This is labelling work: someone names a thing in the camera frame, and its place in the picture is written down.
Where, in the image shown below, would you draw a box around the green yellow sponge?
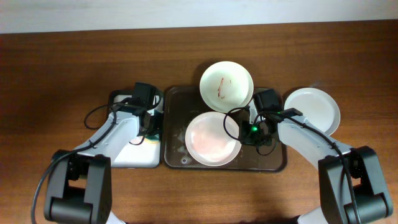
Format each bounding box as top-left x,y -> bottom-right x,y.
145,134 -> 161,144

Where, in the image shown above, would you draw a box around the cream plate with red stain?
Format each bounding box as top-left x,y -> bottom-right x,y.
199,61 -> 254,113

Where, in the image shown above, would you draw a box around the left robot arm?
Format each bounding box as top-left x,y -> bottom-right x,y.
44,109 -> 163,223

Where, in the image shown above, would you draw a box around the dark brown serving tray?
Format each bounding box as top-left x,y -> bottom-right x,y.
160,86 -> 287,172

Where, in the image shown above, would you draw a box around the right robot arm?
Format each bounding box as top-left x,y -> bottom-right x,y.
239,108 -> 394,224

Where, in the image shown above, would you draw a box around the pink plate with red stain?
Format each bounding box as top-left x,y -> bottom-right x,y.
185,111 -> 241,167

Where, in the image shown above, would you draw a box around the pale blue plate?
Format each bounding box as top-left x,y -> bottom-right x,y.
284,87 -> 341,136

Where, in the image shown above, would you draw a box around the white sponge tray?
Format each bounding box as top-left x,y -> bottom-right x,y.
109,90 -> 164,169

